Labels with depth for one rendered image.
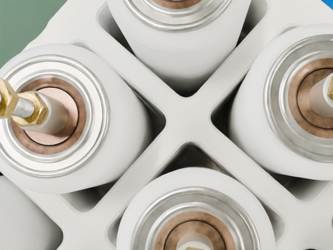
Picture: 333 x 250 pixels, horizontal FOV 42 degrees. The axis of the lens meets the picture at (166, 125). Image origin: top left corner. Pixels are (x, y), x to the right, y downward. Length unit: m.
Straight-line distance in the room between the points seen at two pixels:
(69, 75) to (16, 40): 0.31
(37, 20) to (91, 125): 0.32
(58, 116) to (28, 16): 0.33
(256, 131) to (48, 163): 0.13
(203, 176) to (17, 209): 0.14
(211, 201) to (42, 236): 0.16
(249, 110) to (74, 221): 0.16
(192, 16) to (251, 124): 0.07
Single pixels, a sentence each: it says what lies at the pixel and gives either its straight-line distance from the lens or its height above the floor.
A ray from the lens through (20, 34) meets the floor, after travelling 0.58.
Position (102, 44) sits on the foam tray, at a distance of 0.35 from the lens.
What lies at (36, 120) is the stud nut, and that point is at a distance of 0.24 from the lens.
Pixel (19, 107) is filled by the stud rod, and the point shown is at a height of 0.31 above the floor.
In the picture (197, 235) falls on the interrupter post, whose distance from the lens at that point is 0.25.
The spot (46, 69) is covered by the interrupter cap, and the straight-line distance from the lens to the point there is 0.28.
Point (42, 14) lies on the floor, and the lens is 0.57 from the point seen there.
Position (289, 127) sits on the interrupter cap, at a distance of 0.26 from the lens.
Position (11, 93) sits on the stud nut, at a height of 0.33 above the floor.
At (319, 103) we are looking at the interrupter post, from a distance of 0.25.
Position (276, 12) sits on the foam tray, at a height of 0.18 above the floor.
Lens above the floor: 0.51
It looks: 84 degrees down
